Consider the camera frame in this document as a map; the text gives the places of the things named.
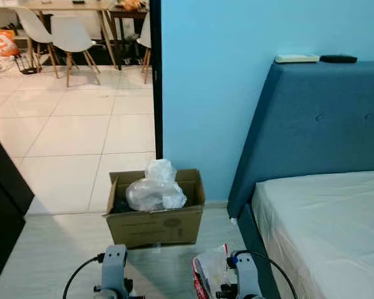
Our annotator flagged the white red paper packaging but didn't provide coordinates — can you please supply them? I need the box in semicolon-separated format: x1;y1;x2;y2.
192;244;237;299

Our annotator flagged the brown cardboard box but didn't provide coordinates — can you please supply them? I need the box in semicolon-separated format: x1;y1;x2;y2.
104;168;206;249

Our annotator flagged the clear crumpled plastic bag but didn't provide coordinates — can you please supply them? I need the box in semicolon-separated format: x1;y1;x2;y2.
125;158;188;212

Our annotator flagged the mattress with cream sheet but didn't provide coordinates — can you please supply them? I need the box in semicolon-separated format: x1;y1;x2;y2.
252;171;374;299

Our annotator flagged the large black panel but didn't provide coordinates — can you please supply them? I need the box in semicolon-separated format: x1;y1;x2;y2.
0;125;35;293

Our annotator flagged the blue fabric bed headboard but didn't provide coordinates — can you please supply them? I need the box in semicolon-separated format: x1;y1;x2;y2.
228;60;374;220

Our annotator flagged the white remote control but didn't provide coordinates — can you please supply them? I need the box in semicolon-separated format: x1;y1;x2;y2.
274;55;320;64

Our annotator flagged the black remote control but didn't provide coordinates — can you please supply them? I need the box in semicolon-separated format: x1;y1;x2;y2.
320;55;358;64

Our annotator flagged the dark side table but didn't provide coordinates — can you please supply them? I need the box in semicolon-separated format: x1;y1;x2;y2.
108;6;151;66

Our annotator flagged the orange bag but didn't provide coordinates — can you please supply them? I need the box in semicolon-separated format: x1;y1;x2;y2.
0;29;21;57

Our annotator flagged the light wooden table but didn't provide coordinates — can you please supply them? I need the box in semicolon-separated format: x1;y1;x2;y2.
25;0;119;69

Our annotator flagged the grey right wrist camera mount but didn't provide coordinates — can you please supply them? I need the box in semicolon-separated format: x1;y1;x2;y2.
234;250;262;299

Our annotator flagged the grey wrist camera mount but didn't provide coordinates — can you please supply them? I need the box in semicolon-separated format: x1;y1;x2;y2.
234;250;262;299
102;245;128;293

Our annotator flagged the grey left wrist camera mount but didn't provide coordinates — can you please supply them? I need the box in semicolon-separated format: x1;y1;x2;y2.
102;245;128;293

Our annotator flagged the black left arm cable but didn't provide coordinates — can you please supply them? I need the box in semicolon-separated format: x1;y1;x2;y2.
62;252;107;299

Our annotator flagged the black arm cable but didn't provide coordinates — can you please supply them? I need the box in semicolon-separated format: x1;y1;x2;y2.
234;249;299;299
62;252;107;299

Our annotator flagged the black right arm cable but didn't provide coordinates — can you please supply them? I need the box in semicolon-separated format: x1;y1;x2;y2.
234;249;299;299

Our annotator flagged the black door frame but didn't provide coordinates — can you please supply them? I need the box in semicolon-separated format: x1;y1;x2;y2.
148;0;163;159

